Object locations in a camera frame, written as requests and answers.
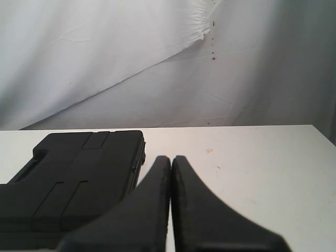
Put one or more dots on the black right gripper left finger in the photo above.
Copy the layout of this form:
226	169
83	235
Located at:
138	223

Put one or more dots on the white backdrop cloth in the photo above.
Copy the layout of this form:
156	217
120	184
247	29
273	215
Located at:
125	64

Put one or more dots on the black plastic tool case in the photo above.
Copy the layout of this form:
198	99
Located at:
72	179

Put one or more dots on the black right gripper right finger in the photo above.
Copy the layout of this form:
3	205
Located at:
203	222

